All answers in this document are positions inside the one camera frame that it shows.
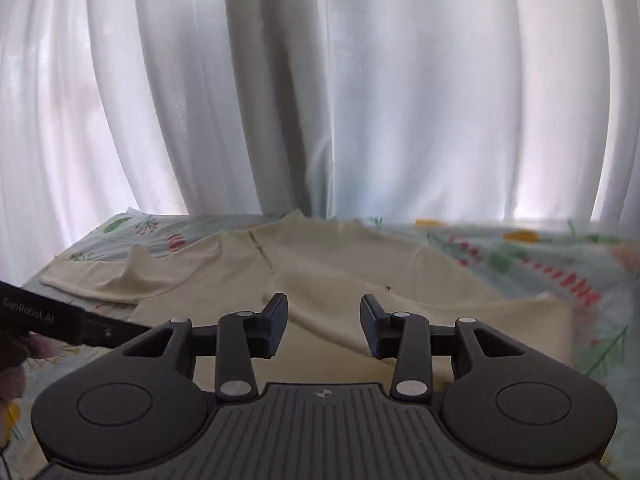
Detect white sheer curtain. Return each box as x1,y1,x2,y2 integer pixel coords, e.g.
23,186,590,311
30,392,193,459
1,0,639,284

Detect cream knit sweater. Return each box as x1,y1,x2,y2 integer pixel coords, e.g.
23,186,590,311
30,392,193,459
42,212,573,384

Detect floral light blue bedsheet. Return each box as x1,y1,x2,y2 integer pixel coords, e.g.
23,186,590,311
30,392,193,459
26,210,639,479

